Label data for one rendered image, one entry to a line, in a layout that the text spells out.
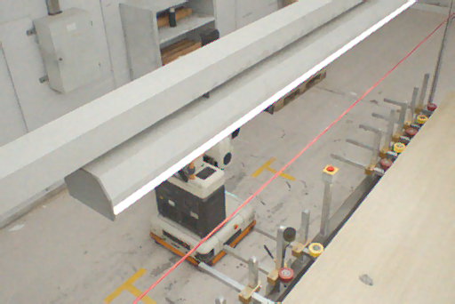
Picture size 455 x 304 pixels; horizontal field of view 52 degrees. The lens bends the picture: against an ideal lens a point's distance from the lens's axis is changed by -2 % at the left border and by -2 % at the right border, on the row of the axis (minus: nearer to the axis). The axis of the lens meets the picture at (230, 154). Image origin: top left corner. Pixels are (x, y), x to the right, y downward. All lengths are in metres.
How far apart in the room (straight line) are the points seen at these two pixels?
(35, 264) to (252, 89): 3.37
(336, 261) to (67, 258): 2.32
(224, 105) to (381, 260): 1.91
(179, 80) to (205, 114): 0.10
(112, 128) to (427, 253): 2.28
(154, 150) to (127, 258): 3.19
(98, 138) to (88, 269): 3.27
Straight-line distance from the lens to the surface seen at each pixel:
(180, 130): 0.84
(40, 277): 4.04
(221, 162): 3.59
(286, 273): 2.54
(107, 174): 0.75
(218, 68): 0.89
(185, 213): 3.57
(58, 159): 0.69
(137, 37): 4.63
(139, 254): 3.97
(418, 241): 2.86
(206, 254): 3.58
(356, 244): 2.74
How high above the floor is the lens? 2.81
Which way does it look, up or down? 34 degrees down
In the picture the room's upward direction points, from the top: 2 degrees counter-clockwise
